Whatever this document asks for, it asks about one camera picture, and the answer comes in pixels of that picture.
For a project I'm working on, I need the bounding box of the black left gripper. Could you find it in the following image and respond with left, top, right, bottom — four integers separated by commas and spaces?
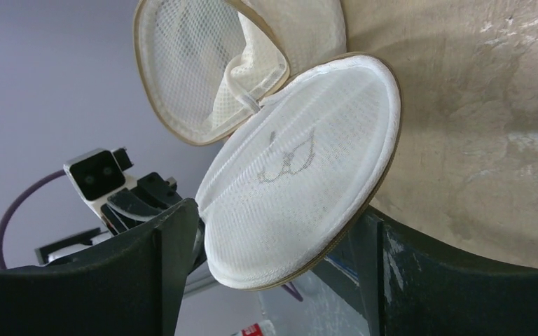
35, 172, 183, 265

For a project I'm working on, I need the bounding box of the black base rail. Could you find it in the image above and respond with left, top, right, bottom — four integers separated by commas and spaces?
312, 235, 366, 319

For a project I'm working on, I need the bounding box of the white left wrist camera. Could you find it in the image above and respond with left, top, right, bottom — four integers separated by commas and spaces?
64, 148, 137, 219

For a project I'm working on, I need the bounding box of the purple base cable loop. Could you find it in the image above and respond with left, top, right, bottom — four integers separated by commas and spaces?
280, 283, 305, 303

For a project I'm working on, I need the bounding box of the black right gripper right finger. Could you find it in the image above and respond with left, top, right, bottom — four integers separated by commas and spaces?
349, 209, 538, 335

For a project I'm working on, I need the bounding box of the clear plastic bottle red cap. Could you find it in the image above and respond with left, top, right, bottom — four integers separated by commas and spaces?
231, 320, 277, 336

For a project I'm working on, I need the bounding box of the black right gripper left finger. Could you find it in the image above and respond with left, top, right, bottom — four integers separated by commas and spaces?
0, 199, 199, 335

